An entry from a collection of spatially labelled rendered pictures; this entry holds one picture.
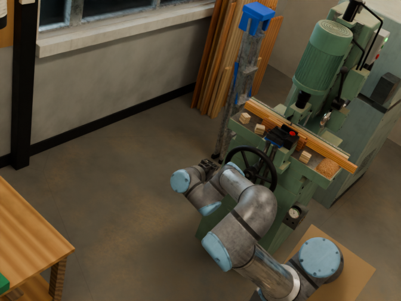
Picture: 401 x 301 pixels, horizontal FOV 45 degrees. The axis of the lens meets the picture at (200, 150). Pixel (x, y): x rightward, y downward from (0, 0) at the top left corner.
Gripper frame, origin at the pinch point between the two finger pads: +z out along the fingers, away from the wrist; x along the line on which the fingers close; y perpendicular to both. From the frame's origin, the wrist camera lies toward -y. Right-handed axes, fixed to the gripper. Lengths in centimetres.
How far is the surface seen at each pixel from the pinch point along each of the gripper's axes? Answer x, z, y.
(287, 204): -31.5, 37.4, -6.3
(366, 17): -17, 49, 93
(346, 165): -46, 42, 26
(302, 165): -29.6, 28.6, 18.0
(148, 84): 119, 122, -16
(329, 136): -26, 81, 28
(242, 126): 6.9, 28.4, 18.6
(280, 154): -19.3, 18.0, 19.3
